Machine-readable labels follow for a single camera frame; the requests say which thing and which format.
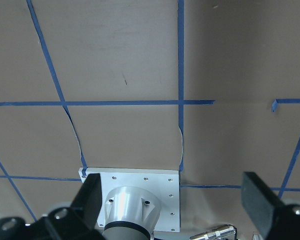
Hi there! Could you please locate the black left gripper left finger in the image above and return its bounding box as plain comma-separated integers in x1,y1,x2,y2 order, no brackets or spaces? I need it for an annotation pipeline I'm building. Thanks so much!
0,173,104,240

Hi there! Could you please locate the silver metal cylinder connector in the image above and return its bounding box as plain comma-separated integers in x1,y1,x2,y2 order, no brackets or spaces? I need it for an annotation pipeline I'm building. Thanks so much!
189,224,237,240

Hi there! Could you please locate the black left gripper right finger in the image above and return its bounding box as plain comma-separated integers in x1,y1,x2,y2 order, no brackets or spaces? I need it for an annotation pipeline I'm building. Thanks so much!
241,171,300,240

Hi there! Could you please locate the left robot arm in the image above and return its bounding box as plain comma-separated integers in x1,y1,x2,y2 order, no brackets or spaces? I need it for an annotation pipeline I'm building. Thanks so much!
0,172,300,240

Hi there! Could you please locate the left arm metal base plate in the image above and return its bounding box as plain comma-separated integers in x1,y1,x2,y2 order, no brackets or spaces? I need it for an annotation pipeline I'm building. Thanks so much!
78,167,181,233

